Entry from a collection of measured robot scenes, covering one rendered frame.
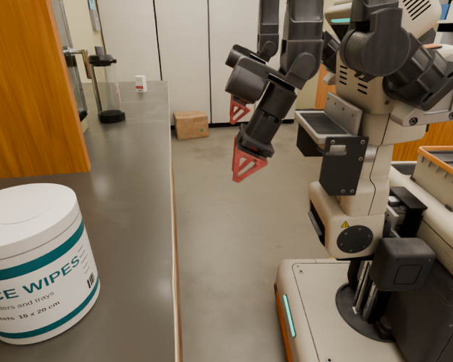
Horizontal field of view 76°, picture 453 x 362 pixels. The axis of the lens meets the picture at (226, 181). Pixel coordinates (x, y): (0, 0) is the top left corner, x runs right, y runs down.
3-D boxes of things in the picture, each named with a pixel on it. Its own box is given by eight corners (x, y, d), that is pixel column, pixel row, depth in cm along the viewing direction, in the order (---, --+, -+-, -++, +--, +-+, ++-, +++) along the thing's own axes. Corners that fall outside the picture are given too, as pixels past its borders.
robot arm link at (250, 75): (321, 59, 47) (307, 54, 54) (258, 24, 44) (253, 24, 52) (282, 124, 52) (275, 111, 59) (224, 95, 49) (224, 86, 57)
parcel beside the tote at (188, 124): (177, 140, 364) (175, 118, 351) (174, 132, 392) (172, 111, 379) (209, 137, 375) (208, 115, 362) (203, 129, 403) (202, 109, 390)
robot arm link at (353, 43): (428, 51, 47) (409, 49, 52) (388, 8, 44) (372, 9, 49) (383, 96, 51) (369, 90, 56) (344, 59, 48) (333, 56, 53)
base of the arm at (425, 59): (472, 70, 46) (426, 62, 57) (444, 36, 44) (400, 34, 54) (427, 112, 49) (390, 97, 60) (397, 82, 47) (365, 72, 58)
